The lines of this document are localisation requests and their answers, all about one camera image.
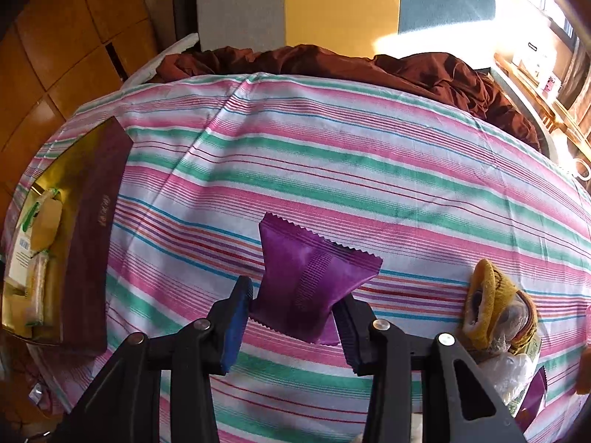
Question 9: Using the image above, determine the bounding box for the brown blanket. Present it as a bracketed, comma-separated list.
[157, 45, 541, 151]

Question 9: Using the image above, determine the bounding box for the grey yellow blue headboard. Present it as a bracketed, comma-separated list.
[195, 0, 497, 56]

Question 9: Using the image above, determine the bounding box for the clear plastic bag bundle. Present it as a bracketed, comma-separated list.
[478, 348, 539, 407]

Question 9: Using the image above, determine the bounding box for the yellow sock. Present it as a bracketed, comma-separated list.
[462, 258, 540, 356]

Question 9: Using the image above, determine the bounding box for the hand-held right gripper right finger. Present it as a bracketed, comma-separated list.
[332, 295, 528, 443]

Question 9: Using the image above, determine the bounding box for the purple snack packet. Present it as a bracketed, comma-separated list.
[515, 365, 549, 430]
[248, 212, 384, 346]

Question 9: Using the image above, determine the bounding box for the gold tin box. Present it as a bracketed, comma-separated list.
[0, 116, 134, 356]

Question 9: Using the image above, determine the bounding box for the wooden wardrobe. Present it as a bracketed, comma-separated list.
[0, 0, 162, 222]

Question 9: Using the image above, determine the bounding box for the beige patterned curtain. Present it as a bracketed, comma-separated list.
[556, 39, 591, 111]

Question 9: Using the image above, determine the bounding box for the white box on shelf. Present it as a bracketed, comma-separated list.
[517, 41, 555, 84]

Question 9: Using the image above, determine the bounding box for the green and white small box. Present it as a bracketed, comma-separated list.
[508, 334, 544, 418]

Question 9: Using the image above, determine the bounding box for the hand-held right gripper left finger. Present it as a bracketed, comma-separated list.
[48, 275, 254, 443]

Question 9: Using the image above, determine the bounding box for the striped bedsheet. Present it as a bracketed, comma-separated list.
[0, 71, 591, 443]

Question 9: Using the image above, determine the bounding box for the window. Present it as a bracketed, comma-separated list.
[505, 0, 583, 40]

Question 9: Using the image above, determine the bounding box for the wooden window shelf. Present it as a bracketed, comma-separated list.
[492, 51, 591, 167]

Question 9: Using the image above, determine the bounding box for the black rolled mat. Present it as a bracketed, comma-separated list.
[171, 0, 201, 51]

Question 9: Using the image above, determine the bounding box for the white foam board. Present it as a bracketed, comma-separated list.
[122, 32, 200, 87]

